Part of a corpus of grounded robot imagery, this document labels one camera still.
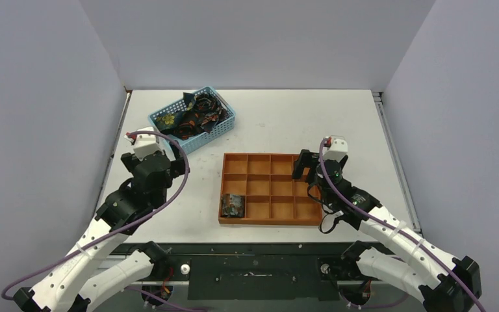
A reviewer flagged orange wooden compartment tray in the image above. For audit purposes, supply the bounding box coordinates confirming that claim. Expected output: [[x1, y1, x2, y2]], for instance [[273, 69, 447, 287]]
[[218, 153, 323, 226]]

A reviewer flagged blue yellow floral tie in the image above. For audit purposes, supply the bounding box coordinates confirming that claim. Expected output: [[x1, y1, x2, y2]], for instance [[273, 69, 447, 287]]
[[153, 110, 185, 133]]

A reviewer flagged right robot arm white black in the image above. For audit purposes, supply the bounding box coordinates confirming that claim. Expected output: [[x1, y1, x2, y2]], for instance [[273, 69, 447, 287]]
[[292, 149, 485, 311]]

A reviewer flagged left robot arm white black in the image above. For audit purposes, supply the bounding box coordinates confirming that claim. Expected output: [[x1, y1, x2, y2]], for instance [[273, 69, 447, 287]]
[[13, 149, 190, 311]]

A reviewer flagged black orange patterned tie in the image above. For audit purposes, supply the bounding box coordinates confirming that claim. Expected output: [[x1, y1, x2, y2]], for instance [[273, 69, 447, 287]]
[[172, 110, 218, 140]]

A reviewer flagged rolled dark patterned tie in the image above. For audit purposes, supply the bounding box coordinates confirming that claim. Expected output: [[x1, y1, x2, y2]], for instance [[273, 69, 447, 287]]
[[220, 193, 246, 218]]

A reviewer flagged dark patterned tie in basket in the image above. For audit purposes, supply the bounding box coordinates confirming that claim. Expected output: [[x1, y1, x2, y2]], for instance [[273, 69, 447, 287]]
[[183, 93, 228, 131]]

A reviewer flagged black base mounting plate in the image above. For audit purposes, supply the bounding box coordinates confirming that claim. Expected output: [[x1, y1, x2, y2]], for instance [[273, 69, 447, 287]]
[[81, 242, 405, 302]]

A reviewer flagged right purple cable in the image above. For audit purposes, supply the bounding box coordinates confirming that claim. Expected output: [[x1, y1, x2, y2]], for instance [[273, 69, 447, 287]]
[[318, 138, 487, 312]]

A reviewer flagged purple cable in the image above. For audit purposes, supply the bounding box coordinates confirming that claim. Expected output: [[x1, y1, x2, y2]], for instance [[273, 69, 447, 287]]
[[318, 138, 487, 312], [1, 130, 190, 302]]

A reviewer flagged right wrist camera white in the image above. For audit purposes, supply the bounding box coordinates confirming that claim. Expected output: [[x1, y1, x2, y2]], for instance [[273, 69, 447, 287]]
[[323, 136, 348, 162]]

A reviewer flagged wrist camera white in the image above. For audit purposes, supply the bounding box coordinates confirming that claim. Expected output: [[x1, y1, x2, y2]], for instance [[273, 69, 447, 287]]
[[124, 133, 164, 161], [323, 136, 348, 162]]

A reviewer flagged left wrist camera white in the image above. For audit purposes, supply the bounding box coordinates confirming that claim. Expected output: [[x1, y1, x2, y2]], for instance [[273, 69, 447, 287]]
[[124, 133, 164, 161]]

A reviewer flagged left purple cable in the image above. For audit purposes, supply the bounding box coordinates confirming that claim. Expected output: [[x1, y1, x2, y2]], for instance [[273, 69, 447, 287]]
[[1, 130, 190, 302]]

